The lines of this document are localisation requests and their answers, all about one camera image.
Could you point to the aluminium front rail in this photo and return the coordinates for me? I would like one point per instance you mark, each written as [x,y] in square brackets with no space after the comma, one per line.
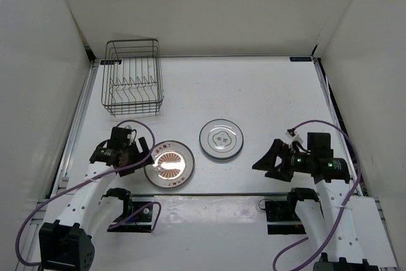
[280,194]

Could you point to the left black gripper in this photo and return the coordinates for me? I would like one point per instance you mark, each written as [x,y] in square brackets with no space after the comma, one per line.
[139,155]

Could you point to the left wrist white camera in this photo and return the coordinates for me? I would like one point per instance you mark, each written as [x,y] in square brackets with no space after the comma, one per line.
[131,133]

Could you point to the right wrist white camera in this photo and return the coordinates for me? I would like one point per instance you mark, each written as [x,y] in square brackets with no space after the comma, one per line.
[293,136]

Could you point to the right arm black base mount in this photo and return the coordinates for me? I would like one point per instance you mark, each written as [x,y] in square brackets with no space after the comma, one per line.
[281,220]

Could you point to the white plate green flower pattern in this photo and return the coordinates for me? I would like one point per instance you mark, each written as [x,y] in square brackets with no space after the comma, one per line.
[222,155]

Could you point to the white plate orange pattern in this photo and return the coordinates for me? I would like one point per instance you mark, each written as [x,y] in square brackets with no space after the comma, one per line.
[173,165]

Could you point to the white foam front board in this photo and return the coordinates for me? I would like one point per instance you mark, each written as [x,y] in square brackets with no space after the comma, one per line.
[203,233]

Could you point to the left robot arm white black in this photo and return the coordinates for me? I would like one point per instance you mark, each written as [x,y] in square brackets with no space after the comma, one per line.
[67,243]

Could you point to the metal wire dish rack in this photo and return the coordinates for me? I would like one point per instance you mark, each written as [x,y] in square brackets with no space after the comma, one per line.
[132,77]

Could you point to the wrist white camera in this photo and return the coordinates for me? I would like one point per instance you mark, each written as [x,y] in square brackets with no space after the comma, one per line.
[131,133]
[293,136]

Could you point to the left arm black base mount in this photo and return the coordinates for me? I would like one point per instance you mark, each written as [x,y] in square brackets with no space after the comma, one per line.
[140,222]

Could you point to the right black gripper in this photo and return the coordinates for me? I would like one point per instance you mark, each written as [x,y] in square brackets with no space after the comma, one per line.
[267,162]

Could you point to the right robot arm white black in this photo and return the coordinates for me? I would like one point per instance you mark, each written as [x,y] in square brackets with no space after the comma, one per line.
[325,210]

